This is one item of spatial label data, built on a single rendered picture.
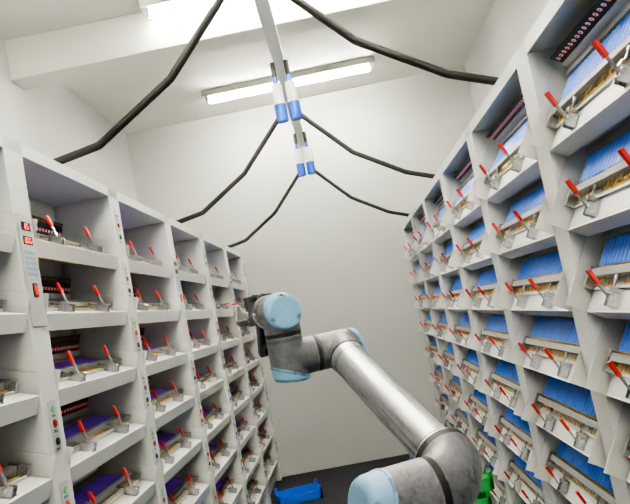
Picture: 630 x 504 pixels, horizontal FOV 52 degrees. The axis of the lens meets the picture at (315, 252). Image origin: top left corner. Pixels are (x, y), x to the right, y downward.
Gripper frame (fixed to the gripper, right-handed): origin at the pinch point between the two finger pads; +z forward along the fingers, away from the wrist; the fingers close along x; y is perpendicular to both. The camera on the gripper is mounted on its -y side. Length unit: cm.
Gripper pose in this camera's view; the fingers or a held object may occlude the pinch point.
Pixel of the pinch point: (252, 322)
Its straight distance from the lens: 192.5
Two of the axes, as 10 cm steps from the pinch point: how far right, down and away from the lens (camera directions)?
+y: -1.8, -9.8, 0.7
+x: -9.3, 1.5, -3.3
